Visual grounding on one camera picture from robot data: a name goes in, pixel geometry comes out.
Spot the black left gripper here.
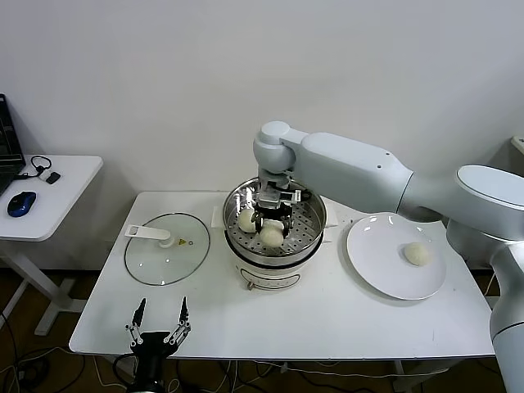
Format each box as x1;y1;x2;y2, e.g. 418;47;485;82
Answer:
124;296;192;361

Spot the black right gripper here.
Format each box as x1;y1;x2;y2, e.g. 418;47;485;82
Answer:
251;204;296;241

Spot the white steamed baozi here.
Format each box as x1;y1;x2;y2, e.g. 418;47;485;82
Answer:
238;209;257;233
260;227;284;249
403;242;432;267

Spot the stainless steel steamer basket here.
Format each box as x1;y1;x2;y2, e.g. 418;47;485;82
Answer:
223;174;328;267

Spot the white round plate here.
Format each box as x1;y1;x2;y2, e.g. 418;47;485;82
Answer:
346;212;447;302

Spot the white side table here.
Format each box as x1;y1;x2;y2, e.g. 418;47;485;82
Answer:
0;155;105;337

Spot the blue black computer mouse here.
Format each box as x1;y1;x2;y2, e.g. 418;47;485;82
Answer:
7;191;38;219

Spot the black laptop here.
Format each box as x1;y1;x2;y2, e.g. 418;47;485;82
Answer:
0;94;28;197

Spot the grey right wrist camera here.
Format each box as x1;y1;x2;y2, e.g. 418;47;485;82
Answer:
256;191;304;209

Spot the glass lid with white handle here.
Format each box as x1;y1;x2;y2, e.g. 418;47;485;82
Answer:
124;211;212;287

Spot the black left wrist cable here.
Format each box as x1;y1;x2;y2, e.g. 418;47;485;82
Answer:
110;354;134;386

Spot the white floor cable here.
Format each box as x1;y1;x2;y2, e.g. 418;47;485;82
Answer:
0;346;124;388

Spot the black floor cable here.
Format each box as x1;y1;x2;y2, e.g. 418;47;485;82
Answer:
0;310;20;393

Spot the black looped thin cable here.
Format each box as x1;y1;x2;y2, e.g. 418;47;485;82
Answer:
18;156;54;181

